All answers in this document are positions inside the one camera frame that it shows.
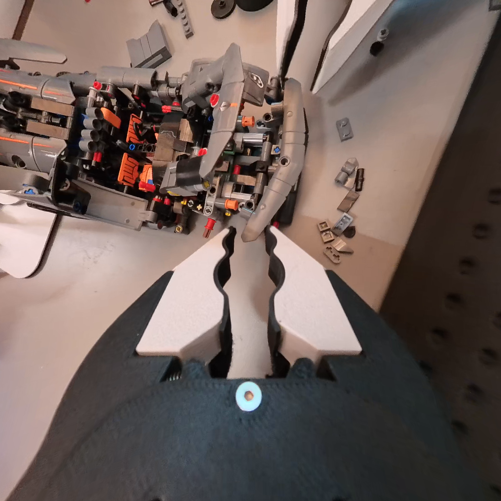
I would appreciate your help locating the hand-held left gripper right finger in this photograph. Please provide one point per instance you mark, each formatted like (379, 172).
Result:
(313, 305)

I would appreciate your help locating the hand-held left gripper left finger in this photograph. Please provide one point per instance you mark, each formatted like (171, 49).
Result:
(188, 305)

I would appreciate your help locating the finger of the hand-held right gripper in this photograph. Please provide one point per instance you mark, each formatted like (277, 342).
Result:
(354, 17)
(285, 31)

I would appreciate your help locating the grey lego car model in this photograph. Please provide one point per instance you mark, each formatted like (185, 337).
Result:
(227, 98)

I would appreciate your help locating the grey lego gear stud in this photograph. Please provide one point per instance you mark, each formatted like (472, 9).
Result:
(383, 34)

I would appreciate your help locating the black lego bush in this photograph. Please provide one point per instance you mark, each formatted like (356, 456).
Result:
(376, 47)

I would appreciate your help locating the black lego tire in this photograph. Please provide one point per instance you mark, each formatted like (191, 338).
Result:
(254, 4)

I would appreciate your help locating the grey lego plate with holes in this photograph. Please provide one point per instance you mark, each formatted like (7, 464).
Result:
(332, 255)

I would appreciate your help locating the small grey lego slope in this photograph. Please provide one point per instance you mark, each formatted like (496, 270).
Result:
(343, 246)

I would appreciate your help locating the black lego disc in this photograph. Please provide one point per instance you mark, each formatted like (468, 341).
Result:
(223, 7)

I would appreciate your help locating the dark grey square lego plate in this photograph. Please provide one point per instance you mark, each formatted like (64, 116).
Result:
(325, 227)
(328, 238)

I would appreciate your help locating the light grey lego tile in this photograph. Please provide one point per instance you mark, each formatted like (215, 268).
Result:
(341, 224)

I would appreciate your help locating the long grey lego plate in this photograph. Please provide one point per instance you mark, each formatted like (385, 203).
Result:
(187, 21)

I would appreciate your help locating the dark glossy lego tile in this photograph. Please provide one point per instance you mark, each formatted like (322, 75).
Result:
(348, 201)

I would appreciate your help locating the short black lego pin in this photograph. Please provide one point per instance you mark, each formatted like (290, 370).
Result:
(360, 179)

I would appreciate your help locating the grey lego sloped panel assembly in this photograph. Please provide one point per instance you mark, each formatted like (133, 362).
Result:
(150, 49)

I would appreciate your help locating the black dimpled foam mat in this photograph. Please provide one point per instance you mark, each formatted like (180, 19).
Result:
(450, 254)

